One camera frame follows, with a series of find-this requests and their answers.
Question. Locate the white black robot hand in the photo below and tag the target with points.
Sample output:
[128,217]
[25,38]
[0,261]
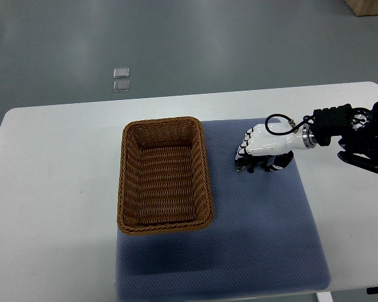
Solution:
[275,139]

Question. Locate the dark toy crocodile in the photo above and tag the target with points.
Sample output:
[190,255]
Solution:
[269,163]

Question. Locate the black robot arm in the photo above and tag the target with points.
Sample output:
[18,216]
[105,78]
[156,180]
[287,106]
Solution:
[356,127]

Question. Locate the brown wicker basket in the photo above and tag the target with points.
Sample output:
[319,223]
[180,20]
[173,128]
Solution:
[164,182]

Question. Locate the blue grey table mat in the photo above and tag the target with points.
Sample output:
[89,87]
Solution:
[262,240]

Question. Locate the wooden box corner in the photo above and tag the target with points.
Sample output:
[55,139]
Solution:
[363,7]

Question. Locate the lower floor plate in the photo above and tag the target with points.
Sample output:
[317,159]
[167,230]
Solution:
[121,85]

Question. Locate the floor plate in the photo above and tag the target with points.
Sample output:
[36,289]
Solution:
[121,85]
[121,72]

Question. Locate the upper floor plate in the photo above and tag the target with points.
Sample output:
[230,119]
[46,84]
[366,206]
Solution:
[121,72]

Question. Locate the white table leg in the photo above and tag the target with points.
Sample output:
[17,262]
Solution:
[324,297]

